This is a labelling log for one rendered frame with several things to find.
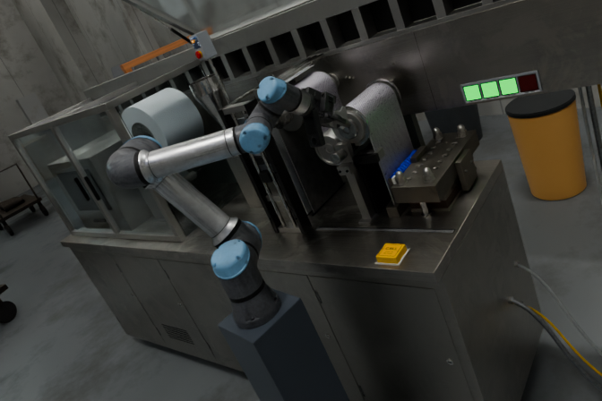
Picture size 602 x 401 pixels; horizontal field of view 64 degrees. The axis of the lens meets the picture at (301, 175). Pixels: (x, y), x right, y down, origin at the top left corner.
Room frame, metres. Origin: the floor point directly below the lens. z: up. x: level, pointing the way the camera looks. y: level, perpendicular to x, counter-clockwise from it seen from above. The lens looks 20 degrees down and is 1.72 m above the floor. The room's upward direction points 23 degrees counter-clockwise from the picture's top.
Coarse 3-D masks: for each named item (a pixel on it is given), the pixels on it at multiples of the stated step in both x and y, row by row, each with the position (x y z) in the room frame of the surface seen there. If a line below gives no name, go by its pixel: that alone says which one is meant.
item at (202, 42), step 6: (204, 30) 1.94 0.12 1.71; (192, 36) 1.95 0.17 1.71; (198, 36) 1.92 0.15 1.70; (204, 36) 1.93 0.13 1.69; (192, 42) 1.96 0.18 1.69; (198, 42) 1.92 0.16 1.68; (204, 42) 1.93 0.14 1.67; (210, 42) 1.94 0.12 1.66; (198, 48) 1.94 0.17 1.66; (204, 48) 1.92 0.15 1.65; (210, 48) 1.93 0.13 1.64; (198, 54) 1.93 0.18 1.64; (204, 54) 1.92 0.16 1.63; (210, 54) 1.93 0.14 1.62; (216, 54) 1.94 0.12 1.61
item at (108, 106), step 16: (192, 64) 2.42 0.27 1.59; (160, 80) 2.27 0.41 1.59; (128, 96) 2.14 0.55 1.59; (80, 112) 2.23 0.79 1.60; (96, 112) 2.13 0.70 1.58; (112, 112) 2.07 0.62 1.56; (32, 128) 2.63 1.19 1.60; (48, 128) 2.50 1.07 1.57; (16, 144) 2.89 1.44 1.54; (64, 144) 2.48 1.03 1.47; (80, 176) 2.49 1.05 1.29; (48, 192) 2.89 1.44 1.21; (96, 192) 2.44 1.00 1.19; (160, 208) 2.07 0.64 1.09; (64, 224) 2.90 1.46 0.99; (112, 224) 2.48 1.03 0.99; (176, 224) 2.08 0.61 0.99; (160, 240) 2.18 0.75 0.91; (176, 240) 2.08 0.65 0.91
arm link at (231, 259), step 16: (240, 240) 1.32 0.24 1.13; (224, 256) 1.26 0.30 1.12; (240, 256) 1.24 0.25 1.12; (256, 256) 1.32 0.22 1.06; (224, 272) 1.23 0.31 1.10; (240, 272) 1.22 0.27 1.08; (256, 272) 1.26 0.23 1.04; (224, 288) 1.25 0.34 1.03; (240, 288) 1.22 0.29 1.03; (256, 288) 1.23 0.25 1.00
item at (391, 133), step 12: (396, 120) 1.63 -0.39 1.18; (384, 132) 1.57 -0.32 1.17; (396, 132) 1.61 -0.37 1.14; (372, 144) 1.51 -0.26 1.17; (384, 144) 1.55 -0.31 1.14; (396, 144) 1.60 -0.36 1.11; (408, 144) 1.65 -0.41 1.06; (384, 156) 1.53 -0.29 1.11; (396, 156) 1.58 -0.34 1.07; (384, 168) 1.51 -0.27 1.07; (396, 168) 1.56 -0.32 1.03
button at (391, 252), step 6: (384, 246) 1.30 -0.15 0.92; (390, 246) 1.28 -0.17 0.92; (396, 246) 1.27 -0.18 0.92; (402, 246) 1.26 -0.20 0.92; (384, 252) 1.26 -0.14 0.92; (390, 252) 1.25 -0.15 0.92; (396, 252) 1.24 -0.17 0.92; (402, 252) 1.25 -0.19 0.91; (378, 258) 1.26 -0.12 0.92; (384, 258) 1.24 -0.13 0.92; (390, 258) 1.23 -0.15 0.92; (396, 258) 1.22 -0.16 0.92
